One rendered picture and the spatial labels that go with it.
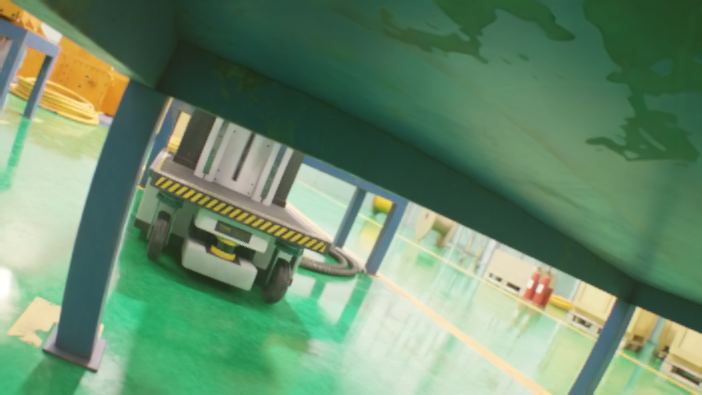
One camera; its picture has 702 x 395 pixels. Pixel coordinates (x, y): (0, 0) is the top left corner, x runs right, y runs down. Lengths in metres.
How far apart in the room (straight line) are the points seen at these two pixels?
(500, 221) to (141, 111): 0.78
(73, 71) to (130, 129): 5.47
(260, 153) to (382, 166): 0.99
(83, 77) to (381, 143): 5.55
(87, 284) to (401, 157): 0.64
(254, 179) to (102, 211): 1.11
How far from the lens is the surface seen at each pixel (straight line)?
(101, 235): 0.73
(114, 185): 0.71
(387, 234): 3.10
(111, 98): 6.71
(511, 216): 1.01
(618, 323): 1.73
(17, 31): 3.03
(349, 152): 0.77
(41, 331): 0.91
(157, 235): 1.43
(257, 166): 1.73
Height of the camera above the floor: 0.51
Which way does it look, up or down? level
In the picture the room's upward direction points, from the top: 23 degrees clockwise
